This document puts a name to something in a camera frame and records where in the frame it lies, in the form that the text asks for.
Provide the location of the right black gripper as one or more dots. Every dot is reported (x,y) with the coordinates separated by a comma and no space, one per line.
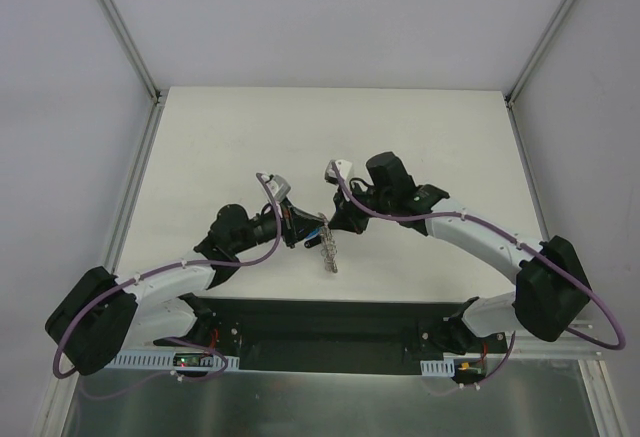
(351,213)

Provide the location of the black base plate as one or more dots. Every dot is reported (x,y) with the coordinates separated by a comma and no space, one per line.
(322,336)

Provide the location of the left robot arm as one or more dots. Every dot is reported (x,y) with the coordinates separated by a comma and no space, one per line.
(104,314)

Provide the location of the blue key tag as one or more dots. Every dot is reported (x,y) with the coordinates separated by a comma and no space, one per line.
(313,233)

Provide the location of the black key fob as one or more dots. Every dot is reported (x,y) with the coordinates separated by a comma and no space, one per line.
(313,242)

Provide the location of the left cable duct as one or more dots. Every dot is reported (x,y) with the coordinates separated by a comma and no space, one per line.
(189,361)

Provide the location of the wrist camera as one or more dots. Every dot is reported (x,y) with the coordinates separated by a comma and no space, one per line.
(276,187)
(337,170)

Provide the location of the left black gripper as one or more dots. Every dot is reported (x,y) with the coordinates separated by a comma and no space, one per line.
(291,223)

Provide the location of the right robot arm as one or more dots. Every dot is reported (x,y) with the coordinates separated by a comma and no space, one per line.
(550,288)

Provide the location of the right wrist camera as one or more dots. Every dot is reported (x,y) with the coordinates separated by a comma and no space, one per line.
(337,170)

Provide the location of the right aluminium frame post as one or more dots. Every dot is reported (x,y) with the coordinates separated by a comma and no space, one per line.
(542,46)

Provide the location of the metal disc with keyrings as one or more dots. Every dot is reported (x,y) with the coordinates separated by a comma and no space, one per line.
(329,246)

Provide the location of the left aluminium frame post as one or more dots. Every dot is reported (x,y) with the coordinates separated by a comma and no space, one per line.
(131,51)

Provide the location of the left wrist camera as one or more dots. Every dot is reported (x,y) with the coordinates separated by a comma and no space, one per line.
(276,187)

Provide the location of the right cable duct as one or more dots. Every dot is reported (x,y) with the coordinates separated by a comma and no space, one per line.
(438,368)

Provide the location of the aluminium frame post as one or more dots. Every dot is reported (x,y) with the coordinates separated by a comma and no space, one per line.
(542,46)
(131,51)

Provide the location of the cable duct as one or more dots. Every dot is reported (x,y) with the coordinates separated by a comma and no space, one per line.
(189,361)
(438,368)

